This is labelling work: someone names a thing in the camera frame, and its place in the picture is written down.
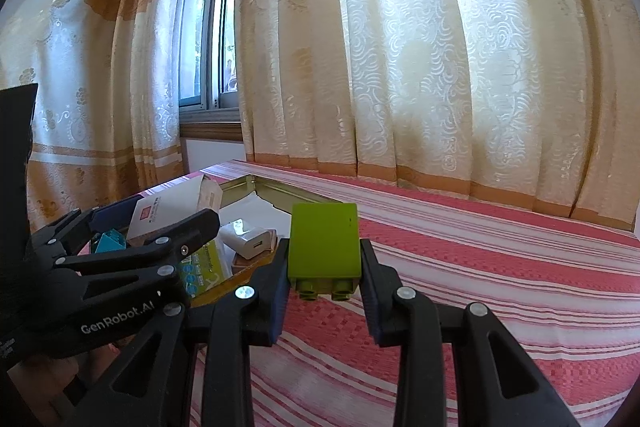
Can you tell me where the gold metal tin tray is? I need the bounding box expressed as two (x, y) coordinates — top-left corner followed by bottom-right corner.
(192, 174), (329, 307)

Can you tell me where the window with metal frame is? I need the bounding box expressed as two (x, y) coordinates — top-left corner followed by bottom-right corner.
(179, 0), (242, 142)

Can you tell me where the white charger plug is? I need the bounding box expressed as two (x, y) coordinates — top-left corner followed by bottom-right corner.
(219, 219), (277, 258)

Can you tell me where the cream patterned curtain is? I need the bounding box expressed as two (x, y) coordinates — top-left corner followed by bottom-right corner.
(1, 0), (183, 229)
(235, 0), (639, 230)

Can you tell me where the person left hand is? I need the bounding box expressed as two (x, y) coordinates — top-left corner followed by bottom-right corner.
(8, 343), (120, 413)

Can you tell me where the blue toy building block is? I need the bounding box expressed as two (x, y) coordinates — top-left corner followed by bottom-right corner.
(93, 229), (127, 254)

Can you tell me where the rose copper box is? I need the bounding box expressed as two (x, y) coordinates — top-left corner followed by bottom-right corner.
(231, 236), (278, 275)

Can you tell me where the white small carton box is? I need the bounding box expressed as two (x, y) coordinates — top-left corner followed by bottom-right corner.
(126, 173), (224, 246)

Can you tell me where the cream patterned curtain left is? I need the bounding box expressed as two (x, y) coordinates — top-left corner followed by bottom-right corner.
(1, 0), (183, 229)

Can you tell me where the green dental floss case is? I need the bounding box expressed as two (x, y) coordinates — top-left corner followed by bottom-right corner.
(179, 239), (232, 299)

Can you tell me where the red striped table cloth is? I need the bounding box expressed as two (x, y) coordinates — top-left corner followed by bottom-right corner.
(208, 161), (639, 426)

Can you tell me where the green toy building block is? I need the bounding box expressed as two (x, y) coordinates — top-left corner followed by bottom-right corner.
(288, 202), (361, 301)

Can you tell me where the cream patterned curtain right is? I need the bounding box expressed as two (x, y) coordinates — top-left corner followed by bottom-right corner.
(235, 0), (639, 230)

